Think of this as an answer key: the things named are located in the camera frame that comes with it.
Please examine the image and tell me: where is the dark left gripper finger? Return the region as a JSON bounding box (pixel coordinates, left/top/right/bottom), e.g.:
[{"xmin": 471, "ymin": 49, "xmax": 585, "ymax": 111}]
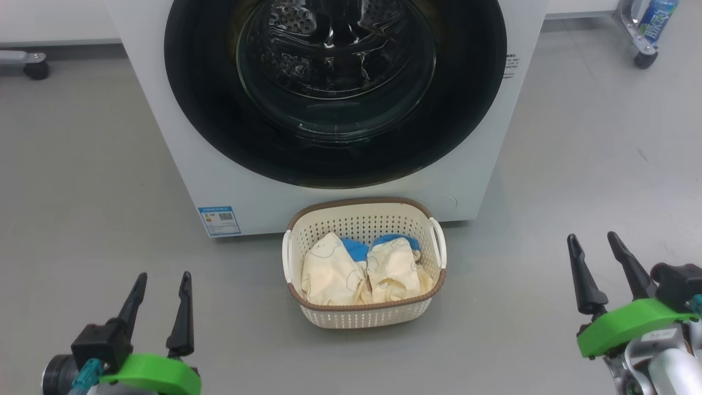
[
  {"xmin": 166, "ymin": 271, "xmax": 195, "ymax": 358},
  {"xmin": 117, "ymin": 272, "xmax": 148, "ymax": 336}
]

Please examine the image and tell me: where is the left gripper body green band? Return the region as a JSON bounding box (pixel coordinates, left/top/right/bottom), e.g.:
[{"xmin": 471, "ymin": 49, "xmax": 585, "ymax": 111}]
[{"xmin": 99, "ymin": 353, "xmax": 202, "ymax": 395}]

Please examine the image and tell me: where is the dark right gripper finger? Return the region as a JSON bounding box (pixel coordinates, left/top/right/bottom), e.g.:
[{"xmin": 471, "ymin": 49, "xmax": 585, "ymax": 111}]
[
  {"xmin": 567, "ymin": 233, "xmax": 609, "ymax": 317},
  {"xmin": 607, "ymin": 231, "xmax": 659, "ymax": 302}
]

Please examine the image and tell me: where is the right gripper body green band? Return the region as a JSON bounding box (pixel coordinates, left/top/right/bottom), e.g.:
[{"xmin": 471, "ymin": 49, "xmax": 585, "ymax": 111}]
[{"xmin": 576, "ymin": 298, "xmax": 700, "ymax": 359}]

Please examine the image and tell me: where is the cream garment blue line print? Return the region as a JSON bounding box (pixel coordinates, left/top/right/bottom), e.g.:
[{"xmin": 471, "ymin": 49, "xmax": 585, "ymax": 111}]
[{"xmin": 301, "ymin": 232, "xmax": 371, "ymax": 306}]

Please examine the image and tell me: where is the round black glass washer door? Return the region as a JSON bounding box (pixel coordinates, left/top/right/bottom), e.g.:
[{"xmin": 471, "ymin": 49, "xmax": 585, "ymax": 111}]
[{"xmin": 163, "ymin": 0, "xmax": 508, "ymax": 190}]

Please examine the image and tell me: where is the white front-load washing machine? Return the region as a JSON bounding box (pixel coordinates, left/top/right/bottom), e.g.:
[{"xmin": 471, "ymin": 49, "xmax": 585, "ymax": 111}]
[{"xmin": 104, "ymin": 0, "xmax": 549, "ymax": 238}]

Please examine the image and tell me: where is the cream perforated basket brown rim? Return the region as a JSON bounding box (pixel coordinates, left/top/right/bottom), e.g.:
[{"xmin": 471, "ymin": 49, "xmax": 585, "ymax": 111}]
[{"xmin": 282, "ymin": 196, "xmax": 448, "ymax": 330}]

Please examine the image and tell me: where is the blue energy label sticker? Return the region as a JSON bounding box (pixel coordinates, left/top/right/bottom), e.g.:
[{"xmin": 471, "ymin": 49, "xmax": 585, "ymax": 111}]
[{"xmin": 198, "ymin": 206, "xmax": 241, "ymax": 237}]

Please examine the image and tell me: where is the clear bottle blue label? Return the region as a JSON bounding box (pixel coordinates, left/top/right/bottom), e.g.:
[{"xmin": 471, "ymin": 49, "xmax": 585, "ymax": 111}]
[{"xmin": 638, "ymin": 0, "xmax": 680, "ymax": 44}]

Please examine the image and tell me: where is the teal left camera cable plug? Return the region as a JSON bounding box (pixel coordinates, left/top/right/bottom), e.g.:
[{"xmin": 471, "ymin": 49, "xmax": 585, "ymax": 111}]
[{"xmin": 71, "ymin": 359, "xmax": 105, "ymax": 394}]

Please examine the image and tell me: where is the metal frame with caster wheel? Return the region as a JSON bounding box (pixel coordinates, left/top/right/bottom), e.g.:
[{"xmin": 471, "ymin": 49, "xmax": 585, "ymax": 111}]
[{"xmin": 613, "ymin": 0, "xmax": 659, "ymax": 69}]

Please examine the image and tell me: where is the grey metal frame black caster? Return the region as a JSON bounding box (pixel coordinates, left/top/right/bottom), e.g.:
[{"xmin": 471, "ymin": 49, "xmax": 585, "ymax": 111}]
[{"xmin": 0, "ymin": 50, "xmax": 50, "ymax": 81}]

